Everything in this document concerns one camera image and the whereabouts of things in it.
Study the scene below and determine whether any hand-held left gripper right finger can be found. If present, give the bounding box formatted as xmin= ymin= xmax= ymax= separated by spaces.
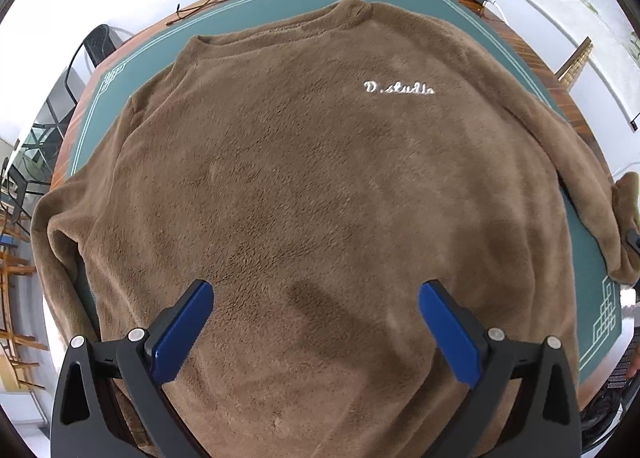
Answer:
xmin=419 ymin=279 xmax=583 ymax=458

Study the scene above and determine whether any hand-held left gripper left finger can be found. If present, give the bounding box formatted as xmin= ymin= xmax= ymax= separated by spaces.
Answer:
xmin=51 ymin=279 xmax=215 ymax=458

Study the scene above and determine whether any brown fleece sweater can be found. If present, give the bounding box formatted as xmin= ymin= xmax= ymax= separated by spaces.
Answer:
xmin=31 ymin=0 xmax=640 ymax=458

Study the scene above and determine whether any dark mesh object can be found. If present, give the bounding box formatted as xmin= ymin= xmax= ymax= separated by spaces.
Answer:
xmin=580 ymin=335 xmax=640 ymax=441

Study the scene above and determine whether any black metal chair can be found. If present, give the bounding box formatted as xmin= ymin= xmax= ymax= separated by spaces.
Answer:
xmin=0 ymin=157 xmax=33 ymax=239

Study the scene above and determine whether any glass table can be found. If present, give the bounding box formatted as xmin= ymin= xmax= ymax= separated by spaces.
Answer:
xmin=17 ymin=66 xmax=76 ymax=184

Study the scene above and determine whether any green table mat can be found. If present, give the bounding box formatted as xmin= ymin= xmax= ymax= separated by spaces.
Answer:
xmin=67 ymin=0 xmax=623 ymax=374

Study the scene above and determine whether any black mesh chair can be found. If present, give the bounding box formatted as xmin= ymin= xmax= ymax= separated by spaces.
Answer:
xmin=81 ymin=23 xmax=125 ymax=70

